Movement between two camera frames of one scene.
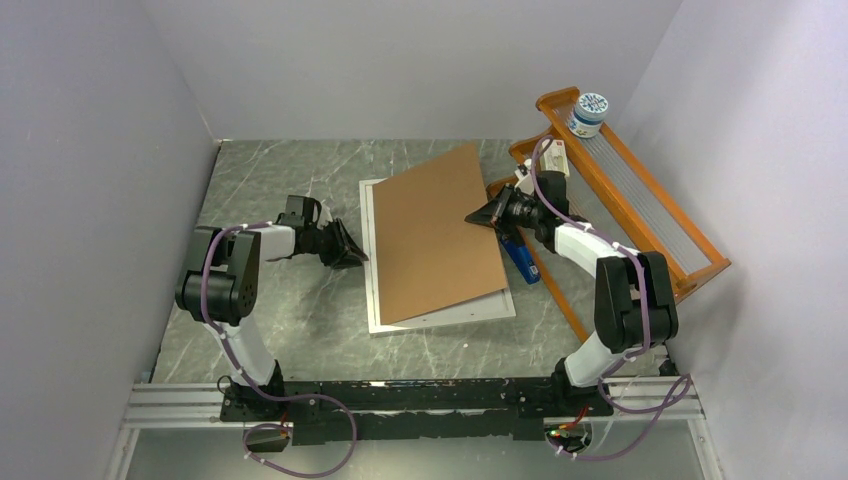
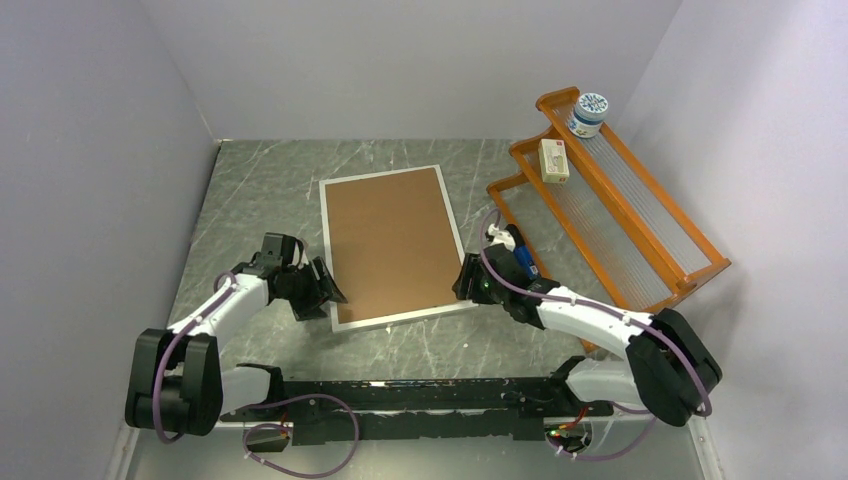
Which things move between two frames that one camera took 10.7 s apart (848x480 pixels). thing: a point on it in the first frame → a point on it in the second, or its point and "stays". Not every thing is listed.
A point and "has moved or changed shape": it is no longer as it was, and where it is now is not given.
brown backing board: (428, 254) has moved or changed shape
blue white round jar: (590, 110) stays
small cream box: (554, 157) stays
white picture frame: (494, 304) has moved or changed shape
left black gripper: (339, 258) → (322, 290)
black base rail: (345, 412) stays
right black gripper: (493, 213) → (465, 287)
